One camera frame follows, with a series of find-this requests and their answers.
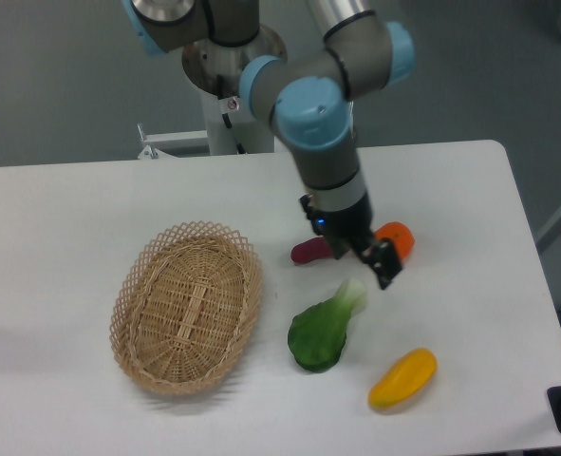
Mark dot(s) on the green bok choy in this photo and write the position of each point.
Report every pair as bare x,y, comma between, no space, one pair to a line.
317,336

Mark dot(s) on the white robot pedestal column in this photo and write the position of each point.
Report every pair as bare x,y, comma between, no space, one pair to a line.
215,72

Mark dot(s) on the yellow mango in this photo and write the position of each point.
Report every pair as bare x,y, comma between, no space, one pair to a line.
404,379

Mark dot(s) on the woven wicker basket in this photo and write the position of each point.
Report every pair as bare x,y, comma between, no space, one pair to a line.
187,309

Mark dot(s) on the orange tangerine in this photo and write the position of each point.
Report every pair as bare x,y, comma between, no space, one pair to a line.
401,236

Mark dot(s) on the purple sweet potato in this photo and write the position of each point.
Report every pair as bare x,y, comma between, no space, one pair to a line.
310,250

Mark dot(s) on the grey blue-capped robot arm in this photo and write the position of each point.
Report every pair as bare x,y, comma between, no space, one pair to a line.
253,97

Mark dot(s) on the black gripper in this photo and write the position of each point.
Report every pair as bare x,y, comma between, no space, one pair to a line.
349,228

